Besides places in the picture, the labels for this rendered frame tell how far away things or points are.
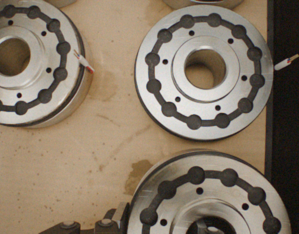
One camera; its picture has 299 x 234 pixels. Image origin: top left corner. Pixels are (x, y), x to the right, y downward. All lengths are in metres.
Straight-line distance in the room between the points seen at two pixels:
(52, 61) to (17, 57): 0.05
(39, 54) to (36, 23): 0.03
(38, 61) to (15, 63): 0.05
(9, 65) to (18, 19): 0.04
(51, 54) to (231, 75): 0.13
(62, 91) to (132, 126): 0.06
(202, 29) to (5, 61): 0.16
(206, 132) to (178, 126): 0.02
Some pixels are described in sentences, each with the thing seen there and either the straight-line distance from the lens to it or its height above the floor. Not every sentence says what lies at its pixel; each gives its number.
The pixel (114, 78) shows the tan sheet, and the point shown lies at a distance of 0.20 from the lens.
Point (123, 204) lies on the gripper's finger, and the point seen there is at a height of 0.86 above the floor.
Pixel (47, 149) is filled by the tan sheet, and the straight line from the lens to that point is 0.21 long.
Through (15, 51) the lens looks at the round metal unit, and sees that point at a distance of 0.22.
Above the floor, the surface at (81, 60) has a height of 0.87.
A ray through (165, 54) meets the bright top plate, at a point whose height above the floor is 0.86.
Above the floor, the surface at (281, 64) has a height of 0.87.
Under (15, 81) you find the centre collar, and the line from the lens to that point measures 0.19.
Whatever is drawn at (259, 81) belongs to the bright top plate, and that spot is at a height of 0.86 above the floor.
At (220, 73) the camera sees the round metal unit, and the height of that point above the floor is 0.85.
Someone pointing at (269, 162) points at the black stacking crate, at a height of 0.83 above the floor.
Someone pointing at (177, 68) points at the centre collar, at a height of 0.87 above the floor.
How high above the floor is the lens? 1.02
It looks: 85 degrees down
